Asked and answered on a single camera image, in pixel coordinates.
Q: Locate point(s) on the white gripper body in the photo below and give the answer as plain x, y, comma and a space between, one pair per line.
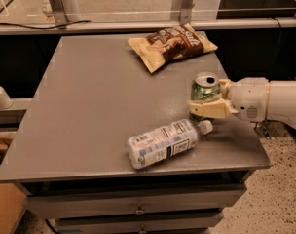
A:
249, 98

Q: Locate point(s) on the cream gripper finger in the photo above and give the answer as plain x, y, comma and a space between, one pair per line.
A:
225, 87
218, 109

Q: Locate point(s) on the green soda can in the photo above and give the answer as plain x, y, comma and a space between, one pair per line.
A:
205, 87

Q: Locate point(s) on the clear plastic water bottle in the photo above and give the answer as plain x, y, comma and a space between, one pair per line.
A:
159, 144

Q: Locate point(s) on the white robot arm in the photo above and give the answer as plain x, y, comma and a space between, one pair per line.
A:
281, 103

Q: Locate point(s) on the brown chip bag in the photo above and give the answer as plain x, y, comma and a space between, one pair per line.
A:
168, 44

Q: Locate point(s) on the lower grey drawer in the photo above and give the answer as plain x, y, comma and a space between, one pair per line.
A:
124, 224

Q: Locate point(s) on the grey drawer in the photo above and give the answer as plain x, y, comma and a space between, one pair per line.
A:
124, 224
137, 202

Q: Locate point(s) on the grey drawer cabinet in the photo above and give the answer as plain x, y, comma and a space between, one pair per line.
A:
96, 94

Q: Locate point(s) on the white pipe background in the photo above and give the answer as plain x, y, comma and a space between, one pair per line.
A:
71, 9

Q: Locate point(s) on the upper grey drawer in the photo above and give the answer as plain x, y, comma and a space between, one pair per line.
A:
137, 202

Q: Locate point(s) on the white pipe left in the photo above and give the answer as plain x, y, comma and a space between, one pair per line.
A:
5, 100

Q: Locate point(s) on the cardboard box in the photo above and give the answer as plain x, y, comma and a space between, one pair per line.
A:
11, 208

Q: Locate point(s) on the metal bracket centre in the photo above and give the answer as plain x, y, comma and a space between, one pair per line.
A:
186, 11

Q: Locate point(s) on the metal bracket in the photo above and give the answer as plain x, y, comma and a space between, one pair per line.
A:
186, 11
58, 12

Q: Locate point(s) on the metal bracket left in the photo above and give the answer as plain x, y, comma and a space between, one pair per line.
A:
58, 12

